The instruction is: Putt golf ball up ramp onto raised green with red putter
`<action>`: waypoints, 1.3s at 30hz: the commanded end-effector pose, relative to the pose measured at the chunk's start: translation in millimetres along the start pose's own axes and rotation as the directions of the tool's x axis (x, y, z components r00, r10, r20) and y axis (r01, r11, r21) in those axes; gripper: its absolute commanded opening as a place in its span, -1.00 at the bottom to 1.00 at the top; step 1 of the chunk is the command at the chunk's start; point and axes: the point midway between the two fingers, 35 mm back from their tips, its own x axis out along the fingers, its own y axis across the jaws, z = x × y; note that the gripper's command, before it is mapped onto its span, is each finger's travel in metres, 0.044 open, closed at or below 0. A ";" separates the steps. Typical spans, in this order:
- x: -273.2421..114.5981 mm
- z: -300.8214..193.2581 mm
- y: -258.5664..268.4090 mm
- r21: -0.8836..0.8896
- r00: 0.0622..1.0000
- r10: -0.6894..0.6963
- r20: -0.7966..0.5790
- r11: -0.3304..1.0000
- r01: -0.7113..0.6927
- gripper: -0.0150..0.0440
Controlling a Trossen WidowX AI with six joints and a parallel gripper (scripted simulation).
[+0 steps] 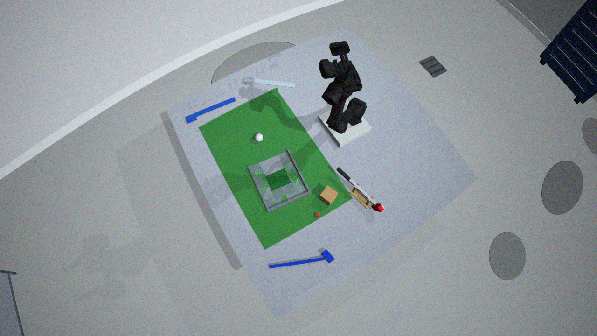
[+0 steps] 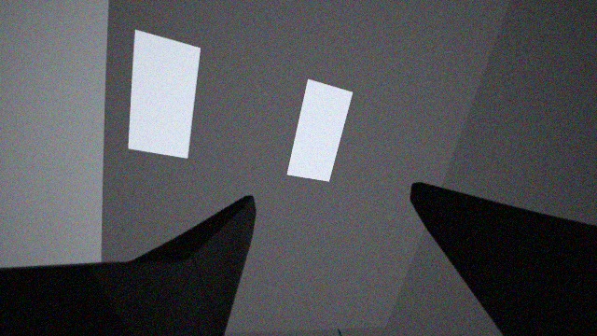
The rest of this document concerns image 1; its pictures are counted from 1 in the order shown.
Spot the green putting mat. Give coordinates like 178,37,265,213
201,92,352,250

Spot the tan block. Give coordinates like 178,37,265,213
319,186,338,206

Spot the grey flat bar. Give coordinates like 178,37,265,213
244,77,295,88

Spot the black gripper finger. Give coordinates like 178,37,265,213
331,43,350,54
341,65,361,86

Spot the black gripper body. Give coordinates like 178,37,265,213
329,41,362,93

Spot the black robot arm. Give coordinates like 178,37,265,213
319,59,367,134

